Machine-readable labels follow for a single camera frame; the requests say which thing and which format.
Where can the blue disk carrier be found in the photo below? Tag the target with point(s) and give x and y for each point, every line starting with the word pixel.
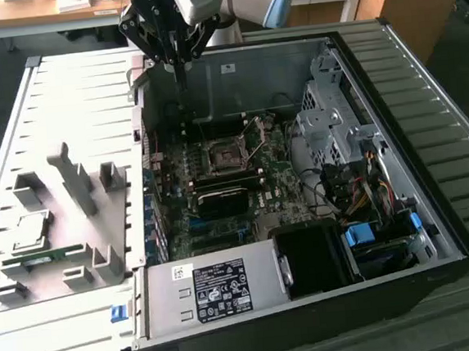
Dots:
pixel 359 236

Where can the grey chipset heatsink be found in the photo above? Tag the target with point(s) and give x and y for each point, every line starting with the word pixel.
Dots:
pixel 268 227

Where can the CPU socket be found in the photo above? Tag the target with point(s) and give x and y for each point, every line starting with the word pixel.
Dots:
pixel 224 158

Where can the blue case latch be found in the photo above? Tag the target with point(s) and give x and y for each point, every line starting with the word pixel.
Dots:
pixel 415 221

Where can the black PC case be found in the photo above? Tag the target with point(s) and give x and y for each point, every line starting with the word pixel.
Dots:
pixel 273 336

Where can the green motherboard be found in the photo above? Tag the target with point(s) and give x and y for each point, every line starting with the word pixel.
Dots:
pixel 284 179

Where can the silver CPU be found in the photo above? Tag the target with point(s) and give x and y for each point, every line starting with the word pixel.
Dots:
pixel 30 230

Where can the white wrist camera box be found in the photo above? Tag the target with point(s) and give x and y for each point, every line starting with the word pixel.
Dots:
pixel 199 4

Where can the silver drive cage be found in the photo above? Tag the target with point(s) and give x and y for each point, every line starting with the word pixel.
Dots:
pixel 329 134

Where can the thin metal locking lever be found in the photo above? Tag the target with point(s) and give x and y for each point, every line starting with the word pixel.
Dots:
pixel 261 141

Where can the grey parts rack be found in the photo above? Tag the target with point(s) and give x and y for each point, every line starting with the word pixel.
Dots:
pixel 67 235

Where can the wooden cabinet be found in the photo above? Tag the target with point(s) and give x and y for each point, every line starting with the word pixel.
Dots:
pixel 416 3

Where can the silver power supply unit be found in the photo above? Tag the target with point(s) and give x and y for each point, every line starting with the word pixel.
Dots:
pixel 167 296

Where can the black graphics card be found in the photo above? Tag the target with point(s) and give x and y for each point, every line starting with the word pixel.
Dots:
pixel 222 203

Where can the black hard disk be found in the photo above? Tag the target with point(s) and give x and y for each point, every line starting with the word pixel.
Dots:
pixel 381 259

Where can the green RAM stick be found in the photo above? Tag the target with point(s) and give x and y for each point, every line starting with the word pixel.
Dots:
pixel 56 253

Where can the blue plastic clip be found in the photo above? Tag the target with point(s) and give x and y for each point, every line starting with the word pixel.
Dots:
pixel 119 313

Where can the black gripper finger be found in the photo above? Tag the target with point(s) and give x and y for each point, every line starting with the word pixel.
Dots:
pixel 140 32
pixel 205 34

